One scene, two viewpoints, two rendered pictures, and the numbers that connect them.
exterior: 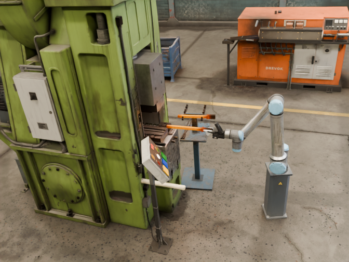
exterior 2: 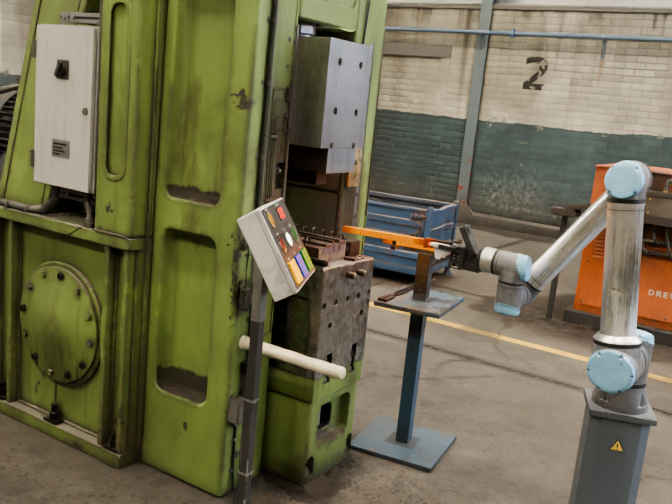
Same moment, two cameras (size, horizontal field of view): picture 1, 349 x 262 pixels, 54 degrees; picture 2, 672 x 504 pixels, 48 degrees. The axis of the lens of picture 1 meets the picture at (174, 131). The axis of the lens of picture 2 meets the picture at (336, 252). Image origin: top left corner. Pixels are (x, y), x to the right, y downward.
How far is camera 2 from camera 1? 129 cm
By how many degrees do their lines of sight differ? 22
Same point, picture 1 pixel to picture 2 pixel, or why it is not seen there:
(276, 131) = (619, 252)
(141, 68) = (310, 48)
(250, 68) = not seen: hidden behind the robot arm
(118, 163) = (200, 283)
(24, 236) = not seen: outside the picture
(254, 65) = not seen: hidden behind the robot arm
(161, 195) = (288, 421)
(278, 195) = (606, 488)
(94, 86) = (197, 65)
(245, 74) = (595, 299)
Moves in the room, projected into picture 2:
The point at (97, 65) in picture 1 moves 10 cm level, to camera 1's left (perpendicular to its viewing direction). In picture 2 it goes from (214, 13) to (188, 10)
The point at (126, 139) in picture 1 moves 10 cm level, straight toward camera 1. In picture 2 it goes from (231, 203) to (227, 206)
